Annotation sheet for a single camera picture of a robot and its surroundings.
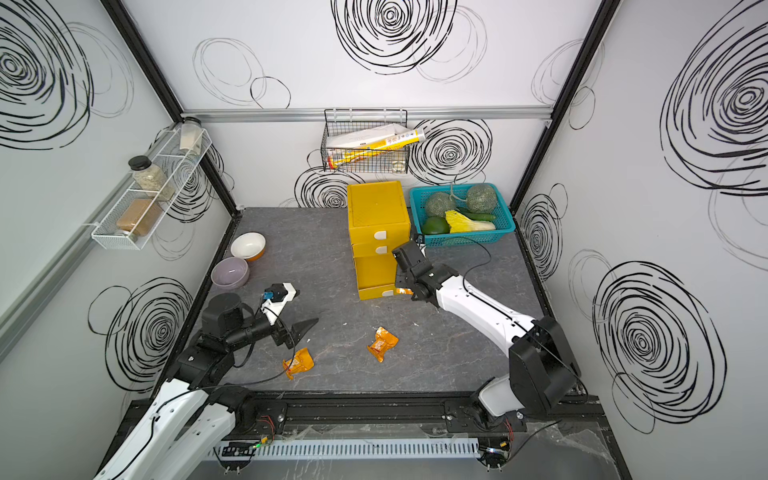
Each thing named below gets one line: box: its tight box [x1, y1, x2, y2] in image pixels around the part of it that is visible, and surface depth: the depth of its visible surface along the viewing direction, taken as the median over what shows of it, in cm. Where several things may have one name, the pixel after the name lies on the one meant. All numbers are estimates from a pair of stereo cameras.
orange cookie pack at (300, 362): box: [282, 347, 315, 380], surface depth 83 cm
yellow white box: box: [326, 123, 427, 169], surface depth 88 cm
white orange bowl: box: [230, 231, 267, 262], surface depth 107 cm
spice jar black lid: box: [128, 155, 175, 201], surface depth 72 cm
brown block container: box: [116, 199, 163, 237], surface depth 69 cm
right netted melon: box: [466, 184, 497, 214], surface depth 111 cm
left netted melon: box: [426, 192, 456, 217], surface depth 111 cm
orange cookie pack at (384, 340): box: [367, 326, 400, 363], surface depth 86 cm
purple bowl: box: [210, 257, 250, 290], surface depth 99 cm
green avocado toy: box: [421, 216, 450, 234], surface depth 107 cm
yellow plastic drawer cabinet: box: [347, 180, 411, 301], surface depth 93 cm
